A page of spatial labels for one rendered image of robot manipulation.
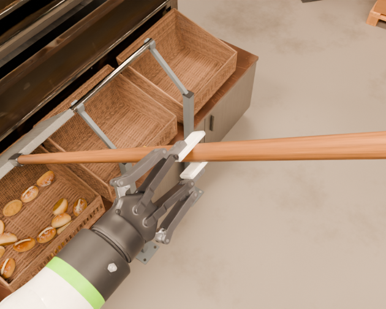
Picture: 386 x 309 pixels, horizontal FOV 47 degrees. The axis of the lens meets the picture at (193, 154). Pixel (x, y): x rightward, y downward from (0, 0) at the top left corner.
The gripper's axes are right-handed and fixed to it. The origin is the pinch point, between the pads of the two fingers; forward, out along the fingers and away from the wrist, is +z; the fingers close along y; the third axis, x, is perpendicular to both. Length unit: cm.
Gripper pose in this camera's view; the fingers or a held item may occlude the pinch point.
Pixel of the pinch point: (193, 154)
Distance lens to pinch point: 72.8
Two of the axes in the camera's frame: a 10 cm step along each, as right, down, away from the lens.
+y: 5.2, 7.6, 3.9
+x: 6.2, -0.2, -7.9
